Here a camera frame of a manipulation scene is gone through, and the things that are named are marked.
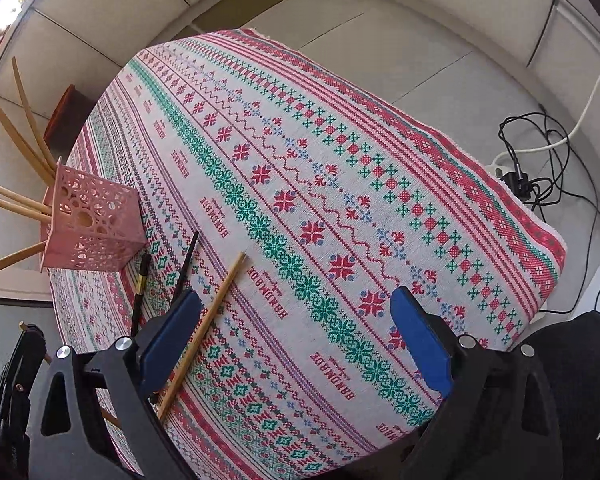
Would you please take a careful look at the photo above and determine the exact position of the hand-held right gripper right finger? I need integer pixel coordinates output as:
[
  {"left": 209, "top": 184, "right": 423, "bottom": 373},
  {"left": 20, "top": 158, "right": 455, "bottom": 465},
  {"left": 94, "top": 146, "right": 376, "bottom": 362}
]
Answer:
[{"left": 390, "top": 286, "right": 563, "bottom": 480}]

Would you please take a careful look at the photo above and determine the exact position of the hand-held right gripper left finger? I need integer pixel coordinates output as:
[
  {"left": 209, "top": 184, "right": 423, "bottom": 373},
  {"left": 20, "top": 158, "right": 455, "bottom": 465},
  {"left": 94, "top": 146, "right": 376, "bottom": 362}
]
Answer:
[{"left": 27, "top": 290, "right": 203, "bottom": 480}]

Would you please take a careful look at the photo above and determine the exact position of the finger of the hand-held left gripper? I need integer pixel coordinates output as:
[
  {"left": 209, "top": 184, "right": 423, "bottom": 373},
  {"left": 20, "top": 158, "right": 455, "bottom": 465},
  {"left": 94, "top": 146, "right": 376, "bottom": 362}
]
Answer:
[{"left": 0, "top": 325, "right": 49, "bottom": 442}]

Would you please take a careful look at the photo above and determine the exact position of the long bamboo chopstick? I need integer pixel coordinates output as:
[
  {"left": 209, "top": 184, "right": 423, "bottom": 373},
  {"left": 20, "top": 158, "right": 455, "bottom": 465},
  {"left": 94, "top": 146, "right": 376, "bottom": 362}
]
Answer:
[{"left": 156, "top": 251, "right": 247, "bottom": 421}]

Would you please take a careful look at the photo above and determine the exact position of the black chopstick with gold band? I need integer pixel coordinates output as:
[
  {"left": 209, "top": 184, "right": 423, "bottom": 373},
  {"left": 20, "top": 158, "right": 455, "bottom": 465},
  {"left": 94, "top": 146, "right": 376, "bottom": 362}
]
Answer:
[
  {"left": 129, "top": 253, "right": 152, "bottom": 338},
  {"left": 170, "top": 231, "right": 200, "bottom": 308}
]

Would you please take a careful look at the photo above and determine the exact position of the pink perforated utensil holder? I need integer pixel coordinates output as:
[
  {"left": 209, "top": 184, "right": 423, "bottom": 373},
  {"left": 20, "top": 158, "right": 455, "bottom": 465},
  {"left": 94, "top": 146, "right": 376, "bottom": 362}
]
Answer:
[{"left": 39, "top": 156, "right": 148, "bottom": 273}]

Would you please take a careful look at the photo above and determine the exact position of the bundle of bamboo chopsticks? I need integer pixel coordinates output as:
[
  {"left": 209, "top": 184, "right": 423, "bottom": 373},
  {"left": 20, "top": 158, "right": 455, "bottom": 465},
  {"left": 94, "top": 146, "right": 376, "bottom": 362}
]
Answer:
[{"left": 0, "top": 56, "right": 61, "bottom": 281}]

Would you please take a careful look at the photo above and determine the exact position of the patterned woven tablecloth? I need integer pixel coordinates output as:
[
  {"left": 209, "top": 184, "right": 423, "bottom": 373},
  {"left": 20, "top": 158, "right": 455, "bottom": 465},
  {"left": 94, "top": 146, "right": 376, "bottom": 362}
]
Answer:
[{"left": 47, "top": 27, "right": 567, "bottom": 480}]

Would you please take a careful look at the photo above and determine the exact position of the black power adapter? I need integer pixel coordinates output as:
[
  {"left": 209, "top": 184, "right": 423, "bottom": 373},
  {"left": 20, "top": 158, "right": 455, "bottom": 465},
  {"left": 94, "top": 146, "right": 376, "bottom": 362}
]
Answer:
[{"left": 502, "top": 170, "right": 534, "bottom": 197}]

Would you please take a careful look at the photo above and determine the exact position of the white power strip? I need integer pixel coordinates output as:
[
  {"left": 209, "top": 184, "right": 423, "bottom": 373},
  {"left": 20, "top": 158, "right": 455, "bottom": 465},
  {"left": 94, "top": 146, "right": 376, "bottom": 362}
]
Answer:
[{"left": 489, "top": 152, "right": 514, "bottom": 177}]

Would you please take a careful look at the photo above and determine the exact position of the brown trash bin red bag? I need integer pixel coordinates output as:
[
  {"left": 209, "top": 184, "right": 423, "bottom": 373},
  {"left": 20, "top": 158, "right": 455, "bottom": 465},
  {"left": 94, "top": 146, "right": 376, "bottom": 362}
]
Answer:
[{"left": 44, "top": 84, "right": 99, "bottom": 162}]

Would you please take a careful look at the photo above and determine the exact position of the olive floor mat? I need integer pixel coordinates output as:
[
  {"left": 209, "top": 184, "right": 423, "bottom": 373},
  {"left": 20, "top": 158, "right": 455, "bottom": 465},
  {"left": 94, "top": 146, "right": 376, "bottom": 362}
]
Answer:
[{"left": 187, "top": 0, "right": 328, "bottom": 37}]

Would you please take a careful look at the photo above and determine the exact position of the black cable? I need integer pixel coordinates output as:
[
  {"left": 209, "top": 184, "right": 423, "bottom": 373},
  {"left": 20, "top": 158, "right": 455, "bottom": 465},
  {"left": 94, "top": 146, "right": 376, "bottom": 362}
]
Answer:
[
  {"left": 529, "top": 177, "right": 600, "bottom": 314},
  {"left": 497, "top": 105, "right": 572, "bottom": 173}
]

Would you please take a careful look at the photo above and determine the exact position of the white cable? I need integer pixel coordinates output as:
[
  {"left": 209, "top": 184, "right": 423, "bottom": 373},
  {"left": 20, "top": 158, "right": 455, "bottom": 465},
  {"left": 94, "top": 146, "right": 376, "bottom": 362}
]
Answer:
[{"left": 500, "top": 57, "right": 600, "bottom": 165}]

